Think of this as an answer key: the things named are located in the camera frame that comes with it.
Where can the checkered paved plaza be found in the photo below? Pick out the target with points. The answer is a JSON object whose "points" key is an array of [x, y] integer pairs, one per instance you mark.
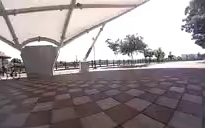
{"points": [[123, 100]]}

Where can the thin lamp pole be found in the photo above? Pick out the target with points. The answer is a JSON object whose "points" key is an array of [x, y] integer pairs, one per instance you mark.
{"points": [[94, 53]]}

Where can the white canopy shelter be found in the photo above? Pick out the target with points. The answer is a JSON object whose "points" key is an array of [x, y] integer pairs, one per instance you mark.
{"points": [[40, 20]]}

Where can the parked bicycles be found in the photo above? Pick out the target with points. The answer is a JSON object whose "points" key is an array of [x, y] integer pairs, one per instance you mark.
{"points": [[6, 72]]}

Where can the distant buildings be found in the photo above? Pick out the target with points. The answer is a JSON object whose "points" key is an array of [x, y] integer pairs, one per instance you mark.
{"points": [[189, 56]]}

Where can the large dark trees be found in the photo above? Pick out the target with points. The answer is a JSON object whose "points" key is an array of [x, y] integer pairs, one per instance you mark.
{"points": [[201, 20]]}

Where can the cluster of small trees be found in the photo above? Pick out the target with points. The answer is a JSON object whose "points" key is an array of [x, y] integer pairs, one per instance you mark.
{"points": [[131, 45]]}

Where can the dark railing fence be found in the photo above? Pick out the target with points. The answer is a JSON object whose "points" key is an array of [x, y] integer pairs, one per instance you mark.
{"points": [[116, 62]]}

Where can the distant small trees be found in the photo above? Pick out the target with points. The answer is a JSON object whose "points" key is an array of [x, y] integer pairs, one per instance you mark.
{"points": [[158, 54]]}

